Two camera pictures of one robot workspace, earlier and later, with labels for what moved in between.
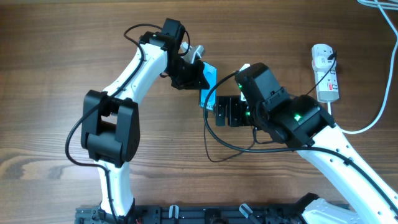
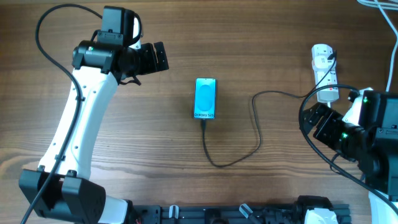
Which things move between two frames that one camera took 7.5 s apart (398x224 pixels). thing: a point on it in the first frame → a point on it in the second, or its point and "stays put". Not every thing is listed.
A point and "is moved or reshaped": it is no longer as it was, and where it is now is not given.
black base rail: [196, 214] stays put
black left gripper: [196, 76] → [149, 65]
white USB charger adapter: [323, 62] stays put
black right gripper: [234, 117] → [331, 117]
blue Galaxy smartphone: [211, 73] is moved or reshaped
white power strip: [327, 89] stays put
